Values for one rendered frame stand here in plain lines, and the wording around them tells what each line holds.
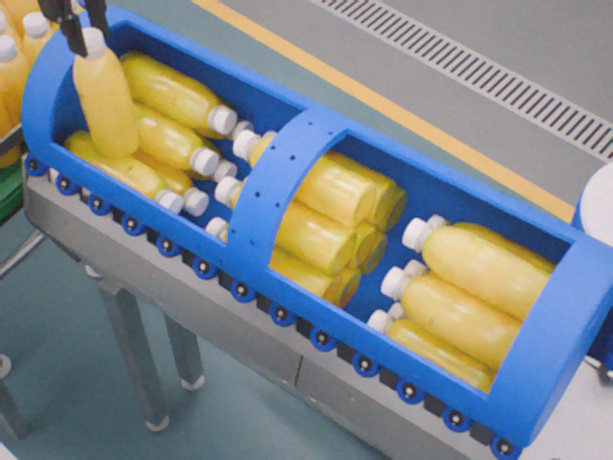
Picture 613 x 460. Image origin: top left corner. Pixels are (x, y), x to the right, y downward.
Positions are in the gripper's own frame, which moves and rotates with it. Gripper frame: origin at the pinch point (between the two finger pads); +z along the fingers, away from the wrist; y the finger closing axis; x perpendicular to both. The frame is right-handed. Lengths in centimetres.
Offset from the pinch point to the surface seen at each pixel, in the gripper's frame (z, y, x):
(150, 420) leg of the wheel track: 126, -3, 10
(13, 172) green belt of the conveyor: 41.8, -4.5, 24.9
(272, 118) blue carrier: 24.6, 19.3, -16.2
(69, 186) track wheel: 34.9, -4.8, 8.8
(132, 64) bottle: 16.6, 10.1, 4.0
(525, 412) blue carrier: 19, -8, -74
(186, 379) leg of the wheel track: 127, 11, 10
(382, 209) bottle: 21.8, 11.2, -42.0
